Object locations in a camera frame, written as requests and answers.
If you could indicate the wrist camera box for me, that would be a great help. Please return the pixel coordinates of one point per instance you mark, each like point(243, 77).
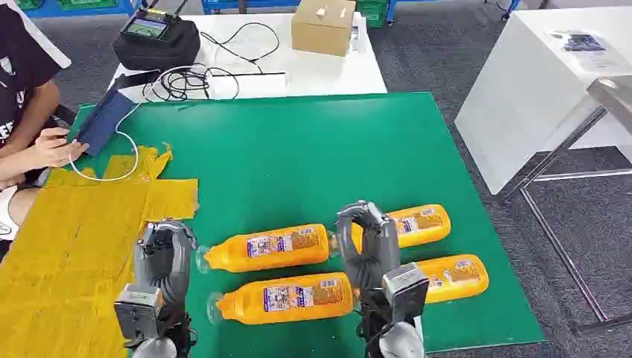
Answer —
point(138, 311)
point(407, 291)

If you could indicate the green plastic crate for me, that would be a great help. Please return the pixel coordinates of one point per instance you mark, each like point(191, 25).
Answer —
point(373, 12)

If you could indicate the green table mat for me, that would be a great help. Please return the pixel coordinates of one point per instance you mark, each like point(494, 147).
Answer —
point(296, 163)

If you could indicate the blue shelf frame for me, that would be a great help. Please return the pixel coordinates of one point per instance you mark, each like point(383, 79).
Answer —
point(49, 11)
point(247, 5)

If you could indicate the black bag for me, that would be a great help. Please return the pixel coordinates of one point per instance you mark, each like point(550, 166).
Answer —
point(158, 52)

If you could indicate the white cabinet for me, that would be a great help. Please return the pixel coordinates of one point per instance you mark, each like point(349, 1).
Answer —
point(523, 99)

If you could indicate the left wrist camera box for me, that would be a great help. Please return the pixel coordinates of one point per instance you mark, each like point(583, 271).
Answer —
point(138, 311)

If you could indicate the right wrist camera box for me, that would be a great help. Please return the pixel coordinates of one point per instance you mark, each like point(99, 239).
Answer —
point(407, 291)

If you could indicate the orange drink bottle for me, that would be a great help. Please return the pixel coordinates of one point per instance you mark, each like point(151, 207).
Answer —
point(422, 225)
point(276, 247)
point(291, 299)
point(456, 279)

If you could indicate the controller with screen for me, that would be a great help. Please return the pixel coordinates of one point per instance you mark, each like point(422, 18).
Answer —
point(146, 27)

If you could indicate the cardboard box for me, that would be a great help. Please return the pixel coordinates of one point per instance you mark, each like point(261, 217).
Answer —
point(321, 29)

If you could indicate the yellow sheet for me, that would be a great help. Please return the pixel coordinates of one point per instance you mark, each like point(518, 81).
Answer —
point(64, 257)

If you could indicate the steel table frame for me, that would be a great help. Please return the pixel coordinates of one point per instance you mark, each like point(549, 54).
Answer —
point(563, 247)

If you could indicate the person's left hand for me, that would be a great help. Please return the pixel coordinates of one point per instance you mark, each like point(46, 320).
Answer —
point(57, 148)

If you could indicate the person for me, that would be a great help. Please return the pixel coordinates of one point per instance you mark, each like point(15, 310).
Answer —
point(19, 64)

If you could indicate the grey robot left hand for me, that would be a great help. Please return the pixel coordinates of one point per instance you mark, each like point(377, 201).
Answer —
point(170, 267)

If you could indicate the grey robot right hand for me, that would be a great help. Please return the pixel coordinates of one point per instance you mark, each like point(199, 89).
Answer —
point(375, 257)

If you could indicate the printed paper sheet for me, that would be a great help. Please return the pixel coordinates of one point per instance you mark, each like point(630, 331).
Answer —
point(585, 49)

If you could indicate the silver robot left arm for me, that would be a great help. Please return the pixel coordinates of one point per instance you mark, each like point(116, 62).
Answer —
point(155, 348)

